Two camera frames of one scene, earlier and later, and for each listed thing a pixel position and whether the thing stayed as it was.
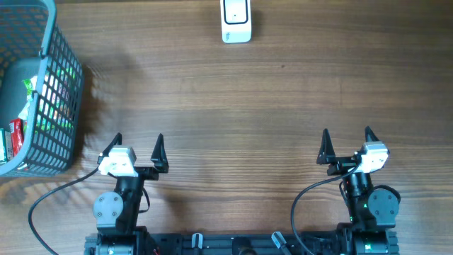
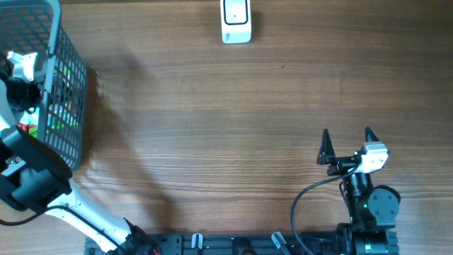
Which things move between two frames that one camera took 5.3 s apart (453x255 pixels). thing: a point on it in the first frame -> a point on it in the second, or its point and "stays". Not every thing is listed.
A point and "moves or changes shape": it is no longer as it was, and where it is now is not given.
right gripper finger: [327, 153] stays
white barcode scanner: [236, 21] stays
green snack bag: [30, 86] moves or changes shape
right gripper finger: [369, 135] stays
